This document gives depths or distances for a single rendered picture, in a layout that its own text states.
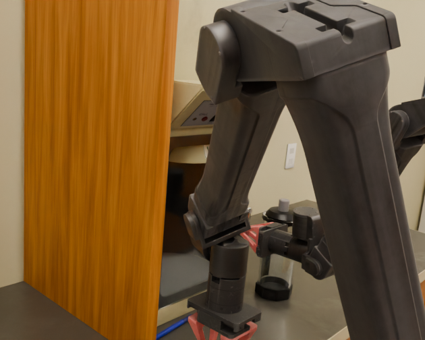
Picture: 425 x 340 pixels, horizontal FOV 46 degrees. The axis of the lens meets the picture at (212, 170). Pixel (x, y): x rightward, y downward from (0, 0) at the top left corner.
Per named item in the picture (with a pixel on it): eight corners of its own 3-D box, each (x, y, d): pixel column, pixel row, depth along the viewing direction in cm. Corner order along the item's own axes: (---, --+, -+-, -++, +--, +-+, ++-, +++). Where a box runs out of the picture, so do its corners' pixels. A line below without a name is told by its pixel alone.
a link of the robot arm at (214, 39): (230, 63, 36) (355, 22, 39) (196, 6, 38) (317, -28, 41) (190, 249, 74) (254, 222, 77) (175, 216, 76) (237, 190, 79)
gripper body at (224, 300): (212, 298, 84) (216, 256, 82) (262, 322, 77) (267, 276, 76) (185, 309, 79) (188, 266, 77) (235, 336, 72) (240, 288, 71)
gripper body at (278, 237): (257, 229, 117) (283, 238, 112) (281, 222, 125) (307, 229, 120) (254, 256, 118) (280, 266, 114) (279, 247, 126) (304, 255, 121)
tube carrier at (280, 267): (247, 282, 142) (255, 210, 137) (279, 278, 146) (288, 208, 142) (266, 300, 132) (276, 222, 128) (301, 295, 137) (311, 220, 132)
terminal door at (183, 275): (149, 312, 114) (160, 137, 105) (235, 276, 136) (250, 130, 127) (152, 313, 113) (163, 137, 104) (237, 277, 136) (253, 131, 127)
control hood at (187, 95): (156, 127, 104) (160, 79, 102) (251, 122, 128) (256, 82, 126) (197, 137, 97) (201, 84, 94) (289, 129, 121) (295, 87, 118)
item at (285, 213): (258, 218, 137) (260, 195, 136) (286, 216, 141) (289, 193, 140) (276, 230, 129) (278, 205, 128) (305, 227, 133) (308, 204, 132)
